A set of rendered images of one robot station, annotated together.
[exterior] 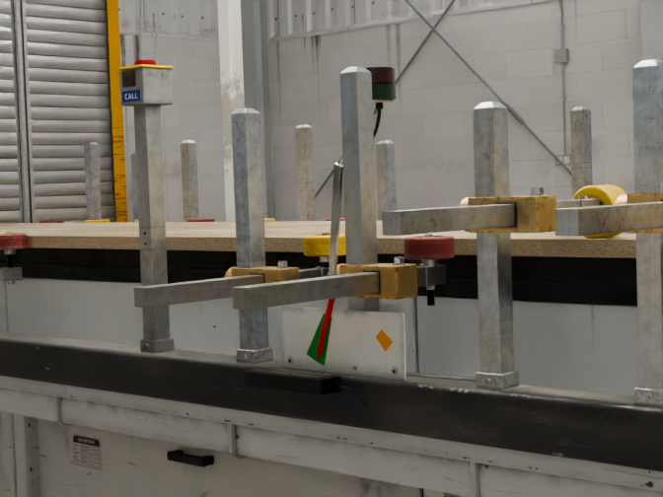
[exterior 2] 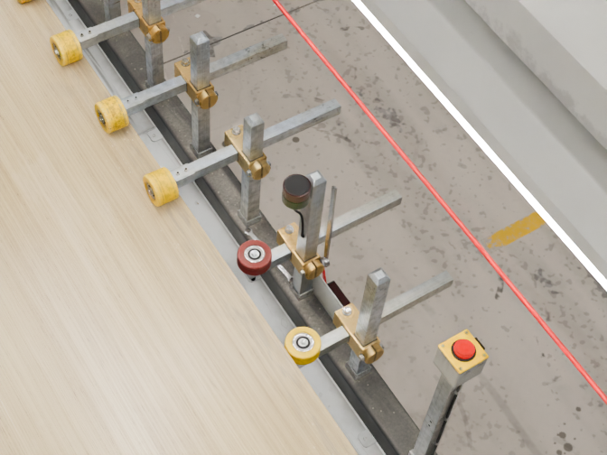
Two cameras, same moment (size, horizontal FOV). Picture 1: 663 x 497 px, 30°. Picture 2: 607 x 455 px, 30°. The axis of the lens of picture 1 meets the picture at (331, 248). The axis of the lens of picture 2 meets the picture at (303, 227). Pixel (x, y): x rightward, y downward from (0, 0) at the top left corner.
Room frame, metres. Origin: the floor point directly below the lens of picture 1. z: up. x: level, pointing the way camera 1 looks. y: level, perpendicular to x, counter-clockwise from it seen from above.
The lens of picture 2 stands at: (3.34, 0.17, 3.10)
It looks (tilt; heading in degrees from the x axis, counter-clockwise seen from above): 56 degrees down; 189
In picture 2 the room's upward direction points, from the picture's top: 7 degrees clockwise
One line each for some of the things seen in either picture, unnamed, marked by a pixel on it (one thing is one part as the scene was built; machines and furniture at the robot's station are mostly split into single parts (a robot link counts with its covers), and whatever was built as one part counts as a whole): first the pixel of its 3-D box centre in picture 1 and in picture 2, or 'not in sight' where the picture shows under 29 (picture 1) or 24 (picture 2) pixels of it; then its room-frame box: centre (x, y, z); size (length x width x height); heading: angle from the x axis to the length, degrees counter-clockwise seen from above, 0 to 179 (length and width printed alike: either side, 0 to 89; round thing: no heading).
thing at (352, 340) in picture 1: (339, 341); (317, 284); (1.92, -0.01, 0.75); 0.26 x 0.01 x 0.10; 47
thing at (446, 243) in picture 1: (429, 269); (254, 265); (1.98, -0.16, 0.85); 0.08 x 0.08 x 0.11
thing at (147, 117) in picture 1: (151, 229); (438, 416); (2.27, 0.33, 0.93); 0.05 x 0.05 x 0.45; 47
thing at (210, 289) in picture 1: (245, 286); (373, 319); (2.02, 0.14, 0.83); 0.43 x 0.03 x 0.04; 137
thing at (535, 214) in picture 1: (506, 214); (247, 153); (1.73, -0.25, 0.95); 0.14 x 0.06 x 0.05; 47
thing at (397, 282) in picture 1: (374, 280); (299, 252); (1.90, -0.06, 0.85); 0.14 x 0.06 x 0.05; 47
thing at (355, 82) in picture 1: (360, 223); (308, 237); (1.92, -0.05, 0.93); 0.04 x 0.04 x 0.48; 47
